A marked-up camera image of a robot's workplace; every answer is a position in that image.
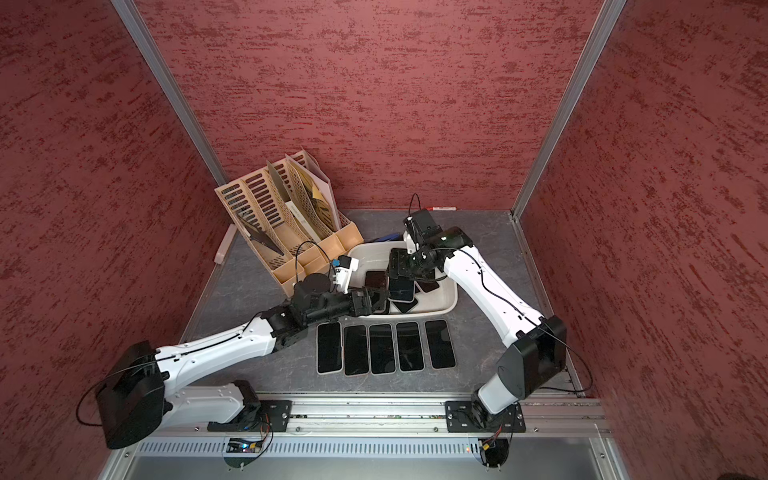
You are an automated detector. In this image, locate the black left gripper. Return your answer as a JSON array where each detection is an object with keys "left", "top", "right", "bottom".
[{"left": 306, "top": 284, "right": 391, "bottom": 326}]

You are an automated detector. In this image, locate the small phone pink case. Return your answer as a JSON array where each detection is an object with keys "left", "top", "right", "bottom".
[{"left": 424, "top": 320, "right": 456, "bottom": 369}]

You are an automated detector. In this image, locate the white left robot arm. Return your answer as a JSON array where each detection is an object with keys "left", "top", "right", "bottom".
[{"left": 94, "top": 274, "right": 388, "bottom": 450}]

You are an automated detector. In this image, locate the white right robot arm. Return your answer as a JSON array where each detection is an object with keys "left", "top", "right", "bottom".
[{"left": 389, "top": 209, "right": 567, "bottom": 431}]

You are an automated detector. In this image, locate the dark phone under stack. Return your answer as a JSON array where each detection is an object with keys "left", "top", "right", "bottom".
[{"left": 364, "top": 270, "right": 388, "bottom": 289}]

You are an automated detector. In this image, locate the black phone without case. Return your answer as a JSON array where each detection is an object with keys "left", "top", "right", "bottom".
[{"left": 392, "top": 299, "right": 418, "bottom": 314}]

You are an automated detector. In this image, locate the white plastic storage tub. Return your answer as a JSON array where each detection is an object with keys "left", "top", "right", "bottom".
[{"left": 347, "top": 241, "right": 458, "bottom": 320}]

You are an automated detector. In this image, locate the red marker pen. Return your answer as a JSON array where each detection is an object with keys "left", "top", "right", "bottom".
[{"left": 425, "top": 206, "right": 458, "bottom": 212}]

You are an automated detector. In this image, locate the blue pen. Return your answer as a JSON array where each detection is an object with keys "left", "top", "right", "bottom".
[{"left": 367, "top": 235, "right": 393, "bottom": 243}]

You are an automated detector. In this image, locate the gold patterned folder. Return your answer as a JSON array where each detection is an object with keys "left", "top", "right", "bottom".
[{"left": 292, "top": 161, "right": 337, "bottom": 232}]

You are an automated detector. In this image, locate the beige desk file organizer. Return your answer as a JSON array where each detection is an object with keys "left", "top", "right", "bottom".
[{"left": 216, "top": 149, "right": 363, "bottom": 296}]

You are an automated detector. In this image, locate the black notebook in organizer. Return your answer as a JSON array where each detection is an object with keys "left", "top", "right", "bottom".
[{"left": 242, "top": 221, "right": 283, "bottom": 255}]

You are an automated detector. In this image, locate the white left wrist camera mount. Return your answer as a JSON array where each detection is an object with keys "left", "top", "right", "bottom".
[{"left": 330, "top": 255, "right": 359, "bottom": 294}]

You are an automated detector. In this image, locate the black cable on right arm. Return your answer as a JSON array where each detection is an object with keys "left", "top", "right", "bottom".
[{"left": 467, "top": 245, "right": 595, "bottom": 397}]

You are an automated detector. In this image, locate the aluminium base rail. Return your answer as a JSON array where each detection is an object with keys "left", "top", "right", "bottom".
[{"left": 118, "top": 395, "right": 620, "bottom": 469}]

